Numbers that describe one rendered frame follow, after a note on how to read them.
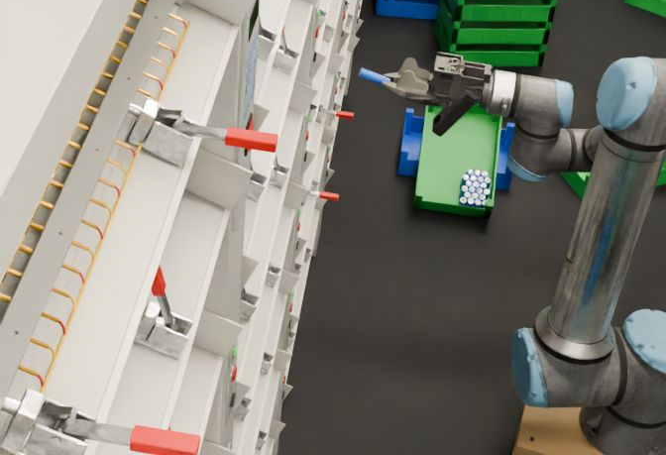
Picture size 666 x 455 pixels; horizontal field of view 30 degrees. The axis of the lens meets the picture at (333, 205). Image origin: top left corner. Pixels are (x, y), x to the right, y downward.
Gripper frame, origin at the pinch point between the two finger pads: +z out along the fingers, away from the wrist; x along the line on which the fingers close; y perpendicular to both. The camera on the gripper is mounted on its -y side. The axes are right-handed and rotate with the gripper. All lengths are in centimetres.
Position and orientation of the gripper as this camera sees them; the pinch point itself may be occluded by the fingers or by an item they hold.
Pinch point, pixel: (388, 83)
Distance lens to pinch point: 252.9
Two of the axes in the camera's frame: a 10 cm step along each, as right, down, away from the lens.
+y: 1.1, -7.6, -6.4
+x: -1.3, 6.2, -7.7
